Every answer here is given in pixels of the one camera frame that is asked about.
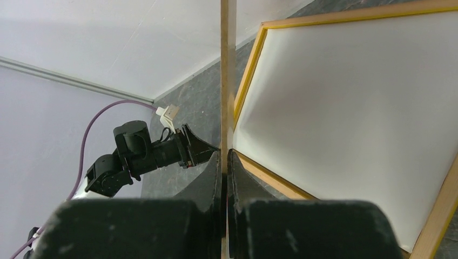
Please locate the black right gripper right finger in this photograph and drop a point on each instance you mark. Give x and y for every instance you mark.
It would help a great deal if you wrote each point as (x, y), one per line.
(262, 226)

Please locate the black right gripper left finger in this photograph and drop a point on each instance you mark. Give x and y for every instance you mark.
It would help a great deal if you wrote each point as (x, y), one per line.
(187, 225)

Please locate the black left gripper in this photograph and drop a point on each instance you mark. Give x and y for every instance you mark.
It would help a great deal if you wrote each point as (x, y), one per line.
(139, 154)

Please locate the brown cardboard backing board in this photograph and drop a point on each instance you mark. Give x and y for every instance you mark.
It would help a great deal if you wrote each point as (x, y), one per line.
(228, 24)

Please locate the yellow wooden picture frame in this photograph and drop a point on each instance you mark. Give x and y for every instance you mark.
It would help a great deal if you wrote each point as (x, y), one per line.
(446, 201)

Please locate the building and sky photo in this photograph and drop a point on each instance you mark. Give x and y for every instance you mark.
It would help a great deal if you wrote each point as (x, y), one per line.
(361, 110)

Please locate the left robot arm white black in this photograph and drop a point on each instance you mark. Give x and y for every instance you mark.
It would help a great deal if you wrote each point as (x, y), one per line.
(103, 180)

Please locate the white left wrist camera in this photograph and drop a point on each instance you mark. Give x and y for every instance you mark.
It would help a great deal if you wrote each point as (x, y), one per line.
(166, 116)

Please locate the aluminium corner post left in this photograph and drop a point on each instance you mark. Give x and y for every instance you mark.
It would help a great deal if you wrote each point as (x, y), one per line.
(65, 79)

